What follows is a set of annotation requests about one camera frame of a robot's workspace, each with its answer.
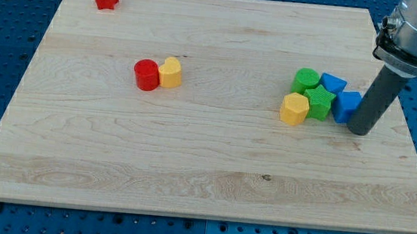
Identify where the green star block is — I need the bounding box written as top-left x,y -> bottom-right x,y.
304,85 -> 336,121

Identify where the yellow heart block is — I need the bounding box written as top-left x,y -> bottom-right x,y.
158,57 -> 182,88

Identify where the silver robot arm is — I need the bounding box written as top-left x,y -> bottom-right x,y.
347,0 -> 417,136

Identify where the yellow hexagon block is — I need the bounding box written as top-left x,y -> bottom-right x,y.
279,93 -> 309,126

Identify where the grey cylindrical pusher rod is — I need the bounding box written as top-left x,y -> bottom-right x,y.
346,64 -> 411,136

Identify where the green cylinder block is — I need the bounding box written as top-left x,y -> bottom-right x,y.
290,68 -> 320,94

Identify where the blue triangle block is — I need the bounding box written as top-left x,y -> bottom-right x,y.
319,72 -> 347,95

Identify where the blue cube block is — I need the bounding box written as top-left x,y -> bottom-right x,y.
331,91 -> 362,124

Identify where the light wooden board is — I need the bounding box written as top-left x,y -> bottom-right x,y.
0,0 -> 417,234

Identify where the red cylinder block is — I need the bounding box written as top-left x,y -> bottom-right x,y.
133,59 -> 159,91

